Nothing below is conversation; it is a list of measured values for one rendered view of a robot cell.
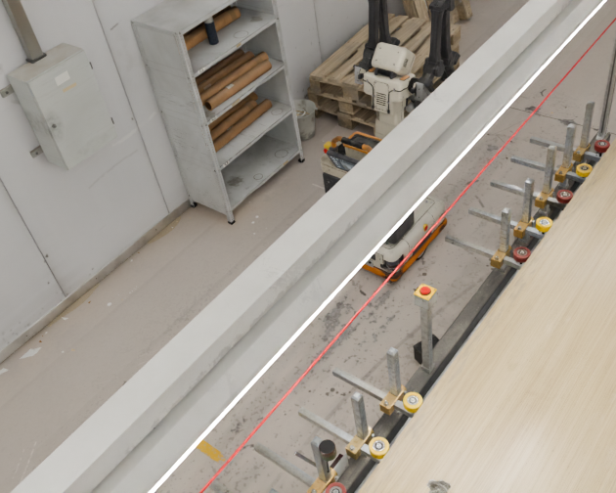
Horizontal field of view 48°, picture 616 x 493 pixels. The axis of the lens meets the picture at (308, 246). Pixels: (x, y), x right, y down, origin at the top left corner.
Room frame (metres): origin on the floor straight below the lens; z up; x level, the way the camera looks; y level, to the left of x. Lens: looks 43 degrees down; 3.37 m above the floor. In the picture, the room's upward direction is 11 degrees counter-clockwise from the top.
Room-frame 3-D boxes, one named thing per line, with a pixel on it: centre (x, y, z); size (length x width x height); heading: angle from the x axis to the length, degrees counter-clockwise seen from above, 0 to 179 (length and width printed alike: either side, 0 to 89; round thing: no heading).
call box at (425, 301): (1.93, -0.44, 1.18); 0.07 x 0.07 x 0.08; 45
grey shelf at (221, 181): (4.51, 0.37, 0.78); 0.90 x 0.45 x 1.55; 135
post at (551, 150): (2.80, -1.32, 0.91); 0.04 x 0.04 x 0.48; 45
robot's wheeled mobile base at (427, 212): (3.54, -0.53, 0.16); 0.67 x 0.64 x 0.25; 134
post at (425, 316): (1.93, -0.44, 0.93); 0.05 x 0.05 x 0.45; 45
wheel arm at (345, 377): (1.78, -0.17, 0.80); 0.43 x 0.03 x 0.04; 45
